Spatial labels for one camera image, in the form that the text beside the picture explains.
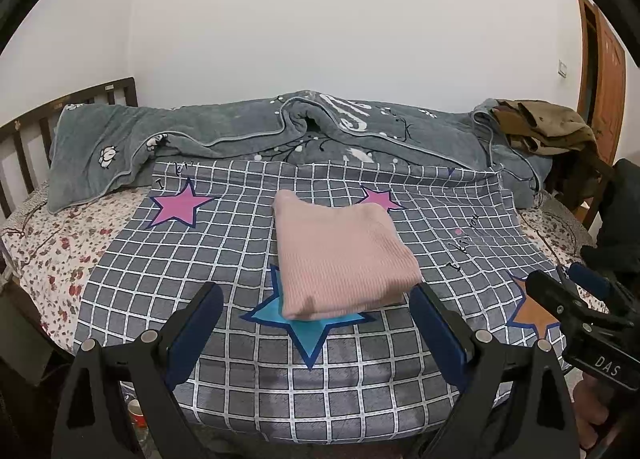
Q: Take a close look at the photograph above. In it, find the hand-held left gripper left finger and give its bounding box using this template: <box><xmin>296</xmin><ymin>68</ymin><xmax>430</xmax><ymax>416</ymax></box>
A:
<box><xmin>52</xmin><ymin>281</ymin><xmax>225</xmax><ymax>459</ymax></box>

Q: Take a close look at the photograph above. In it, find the dark wooden headboard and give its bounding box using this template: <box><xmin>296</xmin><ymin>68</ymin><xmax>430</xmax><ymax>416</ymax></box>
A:
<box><xmin>0</xmin><ymin>76</ymin><xmax>138</xmax><ymax>220</ymax></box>

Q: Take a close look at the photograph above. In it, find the wooden door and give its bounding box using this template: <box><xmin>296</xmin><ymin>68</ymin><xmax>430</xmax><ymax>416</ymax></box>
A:
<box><xmin>576</xmin><ymin>0</ymin><xmax>627</xmax><ymax>165</ymax></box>

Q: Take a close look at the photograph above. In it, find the floral bed sheet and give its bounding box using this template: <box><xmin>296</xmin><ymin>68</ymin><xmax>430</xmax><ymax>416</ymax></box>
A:
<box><xmin>0</xmin><ymin>184</ymin><xmax>596</xmax><ymax>355</ymax></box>

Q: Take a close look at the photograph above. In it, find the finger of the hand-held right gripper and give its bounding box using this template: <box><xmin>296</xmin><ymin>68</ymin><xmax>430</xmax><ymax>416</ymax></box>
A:
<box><xmin>567</xmin><ymin>262</ymin><xmax>636</xmax><ymax>325</ymax></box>
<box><xmin>525</xmin><ymin>269</ymin><xmax>593</xmax><ymax>340</ymax></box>

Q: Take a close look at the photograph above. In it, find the red and white cup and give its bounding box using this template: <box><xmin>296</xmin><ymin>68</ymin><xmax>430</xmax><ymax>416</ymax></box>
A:
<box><xmin>127</xmin><ymin>398</ymin><xmax>147</xmax><ymax>430</ymax></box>

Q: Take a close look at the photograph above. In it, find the grey checked star blanket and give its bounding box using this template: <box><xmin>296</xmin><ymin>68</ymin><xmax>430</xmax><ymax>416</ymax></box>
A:
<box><xmin>74</xmin><ymin>159</ymin><xmax>568</xmax><ymax>442</ymax></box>

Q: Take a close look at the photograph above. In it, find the dark jacket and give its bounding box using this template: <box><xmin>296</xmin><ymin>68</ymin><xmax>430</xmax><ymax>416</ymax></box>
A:
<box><xmin>580</xmin><ymin>158</ymin><xmax>640</xmax><ymax>290</ymax></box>

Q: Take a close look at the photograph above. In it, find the grey printed quilt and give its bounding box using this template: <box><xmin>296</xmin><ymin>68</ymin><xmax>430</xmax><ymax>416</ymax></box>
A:
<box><xmin>46</xmin><ymin>89</ymin><xmax>553</xmax><ymax>215</ymax></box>

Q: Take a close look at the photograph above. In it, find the wooden chair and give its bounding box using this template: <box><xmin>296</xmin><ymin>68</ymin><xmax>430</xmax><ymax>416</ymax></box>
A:
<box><xmin>545</xmin><ymin>146</ymin><xmax>616</xmax><ymax>230</ymax></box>

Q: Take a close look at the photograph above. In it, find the brown clothes pile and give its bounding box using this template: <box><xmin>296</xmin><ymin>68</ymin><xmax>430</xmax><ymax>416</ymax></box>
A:
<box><xmin>490</xmin><ymin>99</ymin><xmax>598</xmax><ymax>156</ymax></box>

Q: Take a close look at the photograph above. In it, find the person's right hand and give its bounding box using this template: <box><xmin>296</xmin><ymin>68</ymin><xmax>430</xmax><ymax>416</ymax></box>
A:
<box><xmin>575</xmin><ymin>374</ymin><xmax>640</xmax><ymax>452</ymax></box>

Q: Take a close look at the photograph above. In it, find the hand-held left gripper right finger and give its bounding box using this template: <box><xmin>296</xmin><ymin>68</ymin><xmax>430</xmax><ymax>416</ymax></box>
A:
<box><xmin>410</xmin><ymin>281</ymin><xmax>573</xmax><ymax>459</ymax></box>

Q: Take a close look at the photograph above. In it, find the pink ribbed sweater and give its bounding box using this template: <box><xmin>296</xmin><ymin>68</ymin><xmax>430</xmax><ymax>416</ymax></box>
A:
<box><xmin>272</xmin><ymin>189</ymin><xmax>422</xmax><ymax>322</ymax></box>

